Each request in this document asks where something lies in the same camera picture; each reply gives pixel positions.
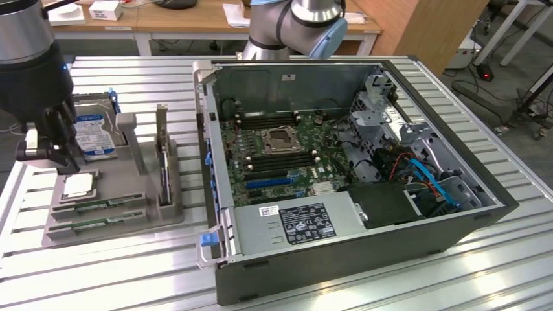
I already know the grey parts rack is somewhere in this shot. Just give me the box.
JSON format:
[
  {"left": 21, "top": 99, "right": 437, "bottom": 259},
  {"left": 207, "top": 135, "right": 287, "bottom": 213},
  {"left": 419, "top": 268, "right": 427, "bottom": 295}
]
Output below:
[{"left": 40, "top": 103, "right": 186, "bottom": 250}]

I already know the blue expansion slot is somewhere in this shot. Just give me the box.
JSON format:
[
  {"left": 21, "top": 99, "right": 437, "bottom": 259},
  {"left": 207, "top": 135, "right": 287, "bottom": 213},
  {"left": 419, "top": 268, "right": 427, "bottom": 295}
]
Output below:
[{"left": 245, "top": 176, "right": 291, "bottom": 190}]

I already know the black expansion slot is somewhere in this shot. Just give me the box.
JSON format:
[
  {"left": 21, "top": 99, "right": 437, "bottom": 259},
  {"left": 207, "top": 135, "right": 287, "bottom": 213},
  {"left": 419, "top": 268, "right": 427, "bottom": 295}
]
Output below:
[{"left": 243, "top": 170, "right": 289, "bottom": 182}]

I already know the small white cardboard box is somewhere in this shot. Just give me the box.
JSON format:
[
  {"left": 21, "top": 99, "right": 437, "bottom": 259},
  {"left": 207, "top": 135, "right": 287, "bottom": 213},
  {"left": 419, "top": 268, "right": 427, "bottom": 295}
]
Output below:
[{"left": 88, "top": 0, "right": 124, "bottom": 22}]

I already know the silver chipset heatsink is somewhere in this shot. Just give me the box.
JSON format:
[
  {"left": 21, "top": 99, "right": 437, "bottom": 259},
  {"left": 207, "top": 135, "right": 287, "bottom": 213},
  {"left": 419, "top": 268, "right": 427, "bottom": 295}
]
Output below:
[{"left": 310, "top": 182, "right": 338, "bottom": 196}]

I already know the wooden cabinet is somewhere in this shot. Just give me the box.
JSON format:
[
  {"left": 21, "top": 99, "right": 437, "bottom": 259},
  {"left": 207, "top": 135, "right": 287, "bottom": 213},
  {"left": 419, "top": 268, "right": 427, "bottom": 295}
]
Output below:
[{"left": 370, "top": 0, "right": 491, "bottom": 77}]

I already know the green motherboard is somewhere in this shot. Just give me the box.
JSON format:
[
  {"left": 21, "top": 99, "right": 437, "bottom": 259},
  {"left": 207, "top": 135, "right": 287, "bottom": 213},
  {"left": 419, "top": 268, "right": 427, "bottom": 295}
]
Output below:
[{"left": 218, "top": 109, "right": 359, "bottom": 208}]

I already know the silver power supply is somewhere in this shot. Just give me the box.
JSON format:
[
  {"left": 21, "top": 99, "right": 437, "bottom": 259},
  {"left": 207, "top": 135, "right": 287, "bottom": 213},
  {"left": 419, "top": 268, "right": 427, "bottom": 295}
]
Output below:
[{"left": 223, "top": 196, "right": 367, "bottom": 257}]

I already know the silver drive cage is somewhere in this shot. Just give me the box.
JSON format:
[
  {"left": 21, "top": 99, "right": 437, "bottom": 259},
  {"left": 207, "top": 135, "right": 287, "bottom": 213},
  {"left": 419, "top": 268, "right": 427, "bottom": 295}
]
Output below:
[{"left": 345, "top": 73, "right": 415, "bottom": 156}]

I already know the black RAM slot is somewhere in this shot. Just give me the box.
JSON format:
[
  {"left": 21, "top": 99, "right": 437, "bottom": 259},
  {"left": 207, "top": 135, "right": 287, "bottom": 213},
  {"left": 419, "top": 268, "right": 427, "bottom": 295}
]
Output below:
[
  {"left": 239, "top": 115, "right": 299, "bottom": 124},
  {"left": 251, "top": 149, "right": 313, "bottom": 162},
  {"left": 251, "top": 152, "right": 314, "bottom": 165},
  {"left": 253, "top": 155, "right": 315, "bottom": 168},
  {"left": 239, "top": 111, "right": 298, "bottom": 121},
  {"left": 239, "top": 117, "right": 299, "bottom": 128},
  {"left": 241, "top": 121, "right": 301, "bottom": 130}
]

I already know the silver disk bay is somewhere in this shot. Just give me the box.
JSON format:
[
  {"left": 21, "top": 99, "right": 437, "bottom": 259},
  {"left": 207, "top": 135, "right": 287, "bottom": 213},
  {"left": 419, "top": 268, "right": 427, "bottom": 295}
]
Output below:
[{"left": 399, "top": 122, "right": 498, "bottom": 216}]

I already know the black adapter with red light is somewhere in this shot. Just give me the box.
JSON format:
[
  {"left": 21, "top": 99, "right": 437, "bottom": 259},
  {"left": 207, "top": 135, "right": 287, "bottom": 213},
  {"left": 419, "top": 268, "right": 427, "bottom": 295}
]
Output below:
[{"left": 474, "top": 63, "right": 495, "bottom": 81}]

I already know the blue flat wire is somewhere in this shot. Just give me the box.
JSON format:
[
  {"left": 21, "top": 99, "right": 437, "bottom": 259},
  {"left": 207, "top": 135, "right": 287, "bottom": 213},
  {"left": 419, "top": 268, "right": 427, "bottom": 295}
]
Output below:
[{"left": 407, "top": 157, "right": 458, "bottom": 208}]

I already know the graphics card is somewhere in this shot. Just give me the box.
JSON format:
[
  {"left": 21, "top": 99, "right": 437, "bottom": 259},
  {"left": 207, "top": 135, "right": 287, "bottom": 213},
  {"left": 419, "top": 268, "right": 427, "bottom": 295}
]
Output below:
[{"left": 153, "top": 103, "right": 173, "bottom": 207}]

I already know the silver CPU chip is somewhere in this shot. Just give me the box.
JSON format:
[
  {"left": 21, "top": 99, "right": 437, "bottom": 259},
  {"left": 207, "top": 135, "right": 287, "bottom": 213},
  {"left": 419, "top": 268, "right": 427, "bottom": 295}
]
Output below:
[{"left": 60, "top": 173, "right": 98, "bottom": 200}]

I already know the white table frame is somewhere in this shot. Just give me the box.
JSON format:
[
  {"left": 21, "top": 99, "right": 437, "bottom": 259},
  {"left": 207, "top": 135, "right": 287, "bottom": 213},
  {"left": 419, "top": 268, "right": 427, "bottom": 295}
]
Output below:
[{"left": 473, "top": 0, "right": 553, "bottom": 67}]

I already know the green RAM stick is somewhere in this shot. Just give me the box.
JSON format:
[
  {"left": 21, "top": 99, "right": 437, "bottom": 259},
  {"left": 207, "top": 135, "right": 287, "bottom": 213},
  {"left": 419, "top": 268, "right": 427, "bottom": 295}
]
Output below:
[
  {"left": 76, "top": 194, "right": 146, "bottom": 213},
  {"left": 70, "top": 210, "right": 144, "bottom": 231}
]

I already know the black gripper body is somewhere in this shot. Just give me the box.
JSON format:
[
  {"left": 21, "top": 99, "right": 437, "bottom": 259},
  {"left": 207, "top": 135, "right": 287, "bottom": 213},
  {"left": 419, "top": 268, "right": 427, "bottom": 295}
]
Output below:
[{"left": 0, "top": 41, "right": 74, "bottom": 122}]

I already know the black wheeled stand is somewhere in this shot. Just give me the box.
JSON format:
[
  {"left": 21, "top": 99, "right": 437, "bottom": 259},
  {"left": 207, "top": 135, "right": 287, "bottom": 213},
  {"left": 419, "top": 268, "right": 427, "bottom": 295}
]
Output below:
[{"left": 494, "top": 64, "right": 553, "bottom": 141}]

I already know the black computer mouse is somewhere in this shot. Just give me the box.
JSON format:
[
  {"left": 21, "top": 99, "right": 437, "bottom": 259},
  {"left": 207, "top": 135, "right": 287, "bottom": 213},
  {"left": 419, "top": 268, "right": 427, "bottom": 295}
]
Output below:
[{"left": 153, "top": 0, "right": 200, "bottom": 10}]

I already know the wooden desk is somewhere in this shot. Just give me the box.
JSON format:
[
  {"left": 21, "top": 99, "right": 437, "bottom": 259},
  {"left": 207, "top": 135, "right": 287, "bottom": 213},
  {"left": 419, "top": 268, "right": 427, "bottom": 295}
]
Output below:
[{"left": 46, "top": 0, "right": 385, "bottom": 58}]

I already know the black PC case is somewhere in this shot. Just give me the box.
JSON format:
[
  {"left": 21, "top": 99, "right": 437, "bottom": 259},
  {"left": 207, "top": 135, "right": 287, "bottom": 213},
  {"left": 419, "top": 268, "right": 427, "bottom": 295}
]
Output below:
[{"left": 192, "top": 54, "right": 519, "bottom": 307}]

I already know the black camera cable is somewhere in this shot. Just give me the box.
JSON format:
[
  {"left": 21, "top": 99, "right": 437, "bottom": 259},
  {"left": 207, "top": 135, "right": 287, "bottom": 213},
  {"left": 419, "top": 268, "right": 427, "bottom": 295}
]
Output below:
[{"left": 40, "top": 0, "right": 80, "bottom": 14}]

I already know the white box with round lid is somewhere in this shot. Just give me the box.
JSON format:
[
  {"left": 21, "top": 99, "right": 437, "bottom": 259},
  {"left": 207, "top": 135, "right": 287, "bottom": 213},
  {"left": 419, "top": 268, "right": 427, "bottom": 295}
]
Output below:
[{"left": 48, "top": 2, "right": 86, "bottom": 27}]

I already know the white control box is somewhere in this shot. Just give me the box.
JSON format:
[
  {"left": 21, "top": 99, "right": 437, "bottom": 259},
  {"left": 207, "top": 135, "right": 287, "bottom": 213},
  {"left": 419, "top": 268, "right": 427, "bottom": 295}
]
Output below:
[{"left": 443, "top": 29, "right": 482, "bottom": 71}]

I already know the CPU socket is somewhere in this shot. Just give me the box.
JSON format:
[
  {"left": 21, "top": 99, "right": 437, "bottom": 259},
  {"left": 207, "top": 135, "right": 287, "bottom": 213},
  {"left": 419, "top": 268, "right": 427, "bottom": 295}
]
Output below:
[{"left": 254, "top": 124, "right": 307, "bottom": 155}]

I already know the thin red wire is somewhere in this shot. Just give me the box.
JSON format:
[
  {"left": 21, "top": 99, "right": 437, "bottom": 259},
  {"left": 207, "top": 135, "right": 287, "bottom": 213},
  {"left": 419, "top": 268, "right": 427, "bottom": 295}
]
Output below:
[{"left": 387, "top": 152, "right": 411, "bottom": 181}]

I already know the hard disk in blue carrier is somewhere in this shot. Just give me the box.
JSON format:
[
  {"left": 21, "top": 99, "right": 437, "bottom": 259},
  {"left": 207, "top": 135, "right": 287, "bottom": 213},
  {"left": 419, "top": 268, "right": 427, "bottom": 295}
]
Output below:
[{"left": 70, "top": 87, "right": 126, "bottom": 161}]

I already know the white paper stack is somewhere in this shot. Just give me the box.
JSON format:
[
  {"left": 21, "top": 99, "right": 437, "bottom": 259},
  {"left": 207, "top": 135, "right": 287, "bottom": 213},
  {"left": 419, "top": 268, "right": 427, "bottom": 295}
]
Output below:
[{"left": 222, "top": 2, "right": 251, "bottom": 29}]

